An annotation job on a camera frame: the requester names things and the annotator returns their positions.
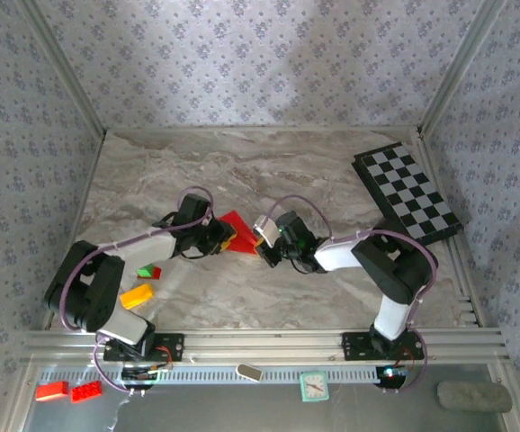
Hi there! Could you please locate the teal square clock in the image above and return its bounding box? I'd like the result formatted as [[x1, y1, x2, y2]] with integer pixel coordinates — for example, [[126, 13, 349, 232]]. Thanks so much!
[[299, 370, 329, 403]]

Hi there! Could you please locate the yellow toy brick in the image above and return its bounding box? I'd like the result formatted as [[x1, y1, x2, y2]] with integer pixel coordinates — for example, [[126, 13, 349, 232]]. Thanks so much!
[[119, 283, 157, 311]]

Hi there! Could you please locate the small grey white block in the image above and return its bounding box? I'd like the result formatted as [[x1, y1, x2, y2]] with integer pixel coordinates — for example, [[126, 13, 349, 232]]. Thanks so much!
[[235, 363, 264, 383]]

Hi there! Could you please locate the black and grey chessboard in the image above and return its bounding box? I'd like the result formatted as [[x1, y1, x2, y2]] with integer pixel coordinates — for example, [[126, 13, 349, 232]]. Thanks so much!
[[352, 141, 464, 247]]

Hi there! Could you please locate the grey metal shelf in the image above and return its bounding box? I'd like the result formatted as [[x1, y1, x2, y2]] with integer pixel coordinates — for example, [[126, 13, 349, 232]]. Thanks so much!
[[10, 364, 520, 432]]

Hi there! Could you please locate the studded red toy brick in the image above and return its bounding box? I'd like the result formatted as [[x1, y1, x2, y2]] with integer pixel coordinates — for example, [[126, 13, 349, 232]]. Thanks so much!
[[69, 380, 104, 404]]

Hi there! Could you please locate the smooth red toy brick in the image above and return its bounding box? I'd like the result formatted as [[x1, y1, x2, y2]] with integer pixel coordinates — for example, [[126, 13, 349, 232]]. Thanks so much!
[[34, 381, 70, 402]]

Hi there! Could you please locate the grey stone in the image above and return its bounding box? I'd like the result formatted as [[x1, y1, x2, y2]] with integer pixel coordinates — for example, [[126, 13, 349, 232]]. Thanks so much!
[[435, 380, 513, 414]]

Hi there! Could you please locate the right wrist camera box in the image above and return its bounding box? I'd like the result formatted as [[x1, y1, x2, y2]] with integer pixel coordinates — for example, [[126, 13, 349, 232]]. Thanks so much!
[[253, 210, 315, 248]]

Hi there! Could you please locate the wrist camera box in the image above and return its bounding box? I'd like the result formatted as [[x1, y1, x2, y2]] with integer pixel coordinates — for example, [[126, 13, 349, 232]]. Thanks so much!
[[176, 193, 212, 226], [253, 210, 315, 248]]

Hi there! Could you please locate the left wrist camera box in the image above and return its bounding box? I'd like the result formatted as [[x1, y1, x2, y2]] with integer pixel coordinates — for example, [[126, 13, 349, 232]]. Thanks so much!
[[176, 193, 212, 226]]

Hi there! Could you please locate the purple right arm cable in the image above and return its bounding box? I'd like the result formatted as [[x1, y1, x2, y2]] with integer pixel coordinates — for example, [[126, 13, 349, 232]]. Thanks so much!
[[264, 194, 439, 398]]

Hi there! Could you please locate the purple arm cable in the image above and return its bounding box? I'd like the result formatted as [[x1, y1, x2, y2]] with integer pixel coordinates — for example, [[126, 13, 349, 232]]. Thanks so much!
[[264, 194, 439, 398], [59, 186, 215, 398]]

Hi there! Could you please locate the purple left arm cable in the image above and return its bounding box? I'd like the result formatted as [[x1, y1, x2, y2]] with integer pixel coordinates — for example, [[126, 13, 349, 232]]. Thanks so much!
[[59, 186, 215, 398]]

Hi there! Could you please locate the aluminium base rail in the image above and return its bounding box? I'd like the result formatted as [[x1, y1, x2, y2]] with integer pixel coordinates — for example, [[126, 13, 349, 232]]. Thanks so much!
[[22, 328, 511, 365]]

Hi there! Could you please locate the aluminium side rail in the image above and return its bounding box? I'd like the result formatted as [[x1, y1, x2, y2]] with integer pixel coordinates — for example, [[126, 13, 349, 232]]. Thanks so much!
[[412, 130, 486, 329], [43, 130, 108, 329]]

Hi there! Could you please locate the slotted grey cable duct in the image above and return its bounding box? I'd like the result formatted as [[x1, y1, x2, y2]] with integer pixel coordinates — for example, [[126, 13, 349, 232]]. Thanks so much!
[[39, 364, 423, 386]]

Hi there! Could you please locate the aluminium frame post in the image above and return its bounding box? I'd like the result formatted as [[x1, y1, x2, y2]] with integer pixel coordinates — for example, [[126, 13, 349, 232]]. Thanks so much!
[[416, 0, 509, 139], [16, 0, 109, 139]]

